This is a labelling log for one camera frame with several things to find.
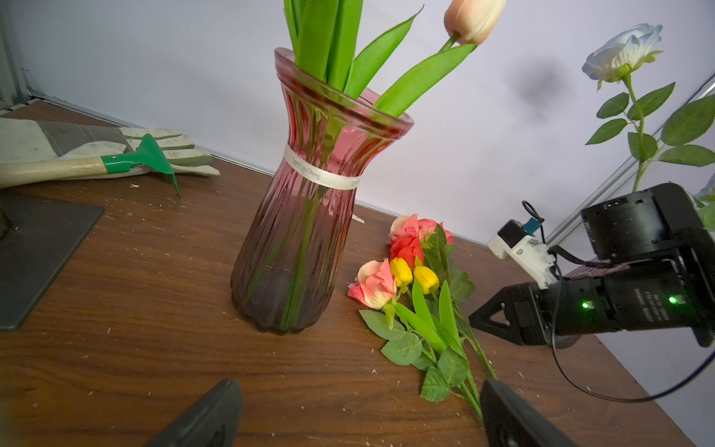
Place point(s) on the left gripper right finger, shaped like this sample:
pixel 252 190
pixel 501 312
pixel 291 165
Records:
pixel 510 421

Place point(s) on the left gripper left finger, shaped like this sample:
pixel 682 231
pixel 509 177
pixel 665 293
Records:
pixel 212 420

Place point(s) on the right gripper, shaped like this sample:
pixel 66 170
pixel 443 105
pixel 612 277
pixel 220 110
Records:
pixel 526 315

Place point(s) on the yellow tulip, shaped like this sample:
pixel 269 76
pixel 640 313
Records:
pixel 440 293
pixel 420 319

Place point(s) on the pink tulip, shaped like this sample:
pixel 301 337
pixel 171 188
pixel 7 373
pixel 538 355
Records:
pixel 445 374

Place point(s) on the dark pink vase with ribbon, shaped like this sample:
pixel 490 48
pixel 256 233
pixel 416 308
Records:
pixel 284 276

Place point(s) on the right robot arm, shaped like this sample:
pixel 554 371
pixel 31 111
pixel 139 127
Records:
pixel 657 272

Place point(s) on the small green garden tool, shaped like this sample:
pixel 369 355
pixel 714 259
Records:
pixel 148 154

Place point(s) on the beige gardening gloves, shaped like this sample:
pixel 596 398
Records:
pixel 25 141

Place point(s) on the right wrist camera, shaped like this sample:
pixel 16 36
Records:
pixel 516 240

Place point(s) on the dark tree base plate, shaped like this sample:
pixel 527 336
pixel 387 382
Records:
pixel 38 237

